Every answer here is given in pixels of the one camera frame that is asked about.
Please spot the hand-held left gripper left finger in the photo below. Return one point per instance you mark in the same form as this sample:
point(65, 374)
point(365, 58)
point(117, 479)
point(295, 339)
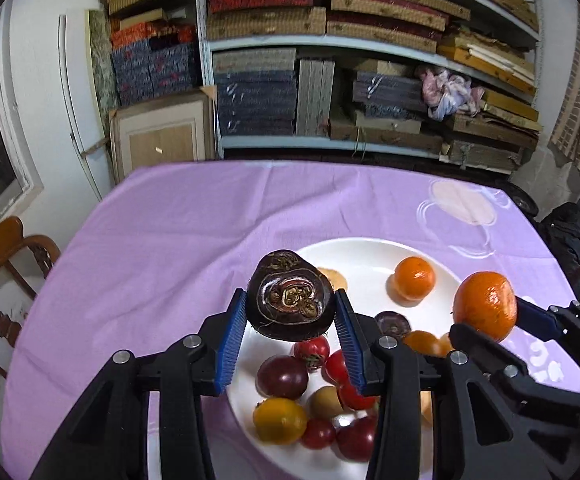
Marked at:
point(230, 345)

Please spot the framed wooden panel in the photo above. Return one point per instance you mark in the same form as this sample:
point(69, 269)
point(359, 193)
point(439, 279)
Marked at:
point(162, 135)

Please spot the tall stack of patterned boxes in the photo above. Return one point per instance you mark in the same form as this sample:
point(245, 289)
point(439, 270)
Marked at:
point(155, 70)

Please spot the pink plastic bag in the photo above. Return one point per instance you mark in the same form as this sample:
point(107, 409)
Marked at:
point(447, 92)

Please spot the small orange tomato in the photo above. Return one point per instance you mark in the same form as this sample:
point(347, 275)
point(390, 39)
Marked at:
point(422, 342)

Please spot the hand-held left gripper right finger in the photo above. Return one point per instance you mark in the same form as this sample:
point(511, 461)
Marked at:
point(349, 345)

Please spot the dark purple tomato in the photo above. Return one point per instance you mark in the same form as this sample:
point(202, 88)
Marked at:
point(357, 437)
point(282, 376)

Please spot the dark brown water chestnut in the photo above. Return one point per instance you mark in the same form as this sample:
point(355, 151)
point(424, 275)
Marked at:
point(393, 322)
point(290, 300)

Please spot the white leaning board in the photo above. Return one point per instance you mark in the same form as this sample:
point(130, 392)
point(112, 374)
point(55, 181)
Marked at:
point(75, 100)

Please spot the brick patterned sheet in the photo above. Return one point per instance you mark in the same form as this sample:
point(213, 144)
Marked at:
point(579, 110)

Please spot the white oval plate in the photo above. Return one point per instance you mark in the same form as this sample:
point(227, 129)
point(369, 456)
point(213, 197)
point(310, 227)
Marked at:
point(364, 265)

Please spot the purple printed tablecloth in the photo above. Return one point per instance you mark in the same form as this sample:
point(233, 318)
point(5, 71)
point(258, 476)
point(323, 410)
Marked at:
point(170, 240)

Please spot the orange mandarin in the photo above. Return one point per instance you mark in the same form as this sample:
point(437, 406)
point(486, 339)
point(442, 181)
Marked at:
point(484, 305)
point(414, 278)

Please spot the yellow orange tomato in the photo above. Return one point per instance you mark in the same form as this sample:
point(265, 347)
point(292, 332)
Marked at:
point(280, 420)

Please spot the metal shelving unit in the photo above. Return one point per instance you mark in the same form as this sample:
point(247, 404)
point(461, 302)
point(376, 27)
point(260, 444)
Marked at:
point(295, 141)

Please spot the small tan round fruit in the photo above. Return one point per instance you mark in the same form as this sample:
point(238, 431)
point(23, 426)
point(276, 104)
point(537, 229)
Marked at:
point(325, 402)

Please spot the brown wooden chair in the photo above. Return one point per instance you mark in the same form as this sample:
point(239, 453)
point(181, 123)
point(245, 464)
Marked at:
point(0, 245)

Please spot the red cherry tomato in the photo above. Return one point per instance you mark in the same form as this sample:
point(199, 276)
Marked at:
point(318, 432)
point(312, 350)
point(354, 399)
point(337, 365)

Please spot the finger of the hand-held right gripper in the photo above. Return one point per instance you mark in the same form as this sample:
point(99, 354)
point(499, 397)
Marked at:
point(469, 340)
point(534, 317)

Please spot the green mottled board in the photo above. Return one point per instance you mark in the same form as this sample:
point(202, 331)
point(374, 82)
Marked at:
point(99, 60)

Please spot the shelf load of flat boxes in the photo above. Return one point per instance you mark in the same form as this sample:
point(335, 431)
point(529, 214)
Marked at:
point(255, 95)

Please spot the black wheel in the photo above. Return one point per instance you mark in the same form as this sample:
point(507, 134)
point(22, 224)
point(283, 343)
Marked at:
point(524, 200)

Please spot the black bag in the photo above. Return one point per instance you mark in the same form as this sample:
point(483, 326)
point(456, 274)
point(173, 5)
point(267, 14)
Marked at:
point(567, 235)

